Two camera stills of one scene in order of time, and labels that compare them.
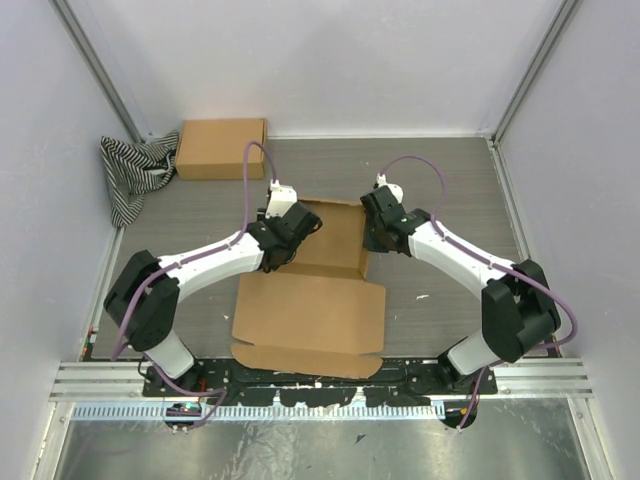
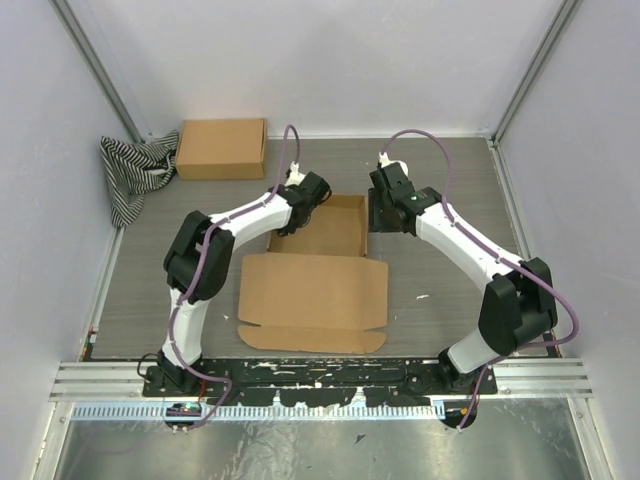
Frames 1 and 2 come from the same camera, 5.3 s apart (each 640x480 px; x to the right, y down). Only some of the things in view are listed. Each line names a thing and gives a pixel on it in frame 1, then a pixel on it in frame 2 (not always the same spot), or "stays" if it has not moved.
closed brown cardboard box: [213, 148] stays
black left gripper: [267, 221] to [287, 230]
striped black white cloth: [133, 170] stays
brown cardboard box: [314, 313] stays
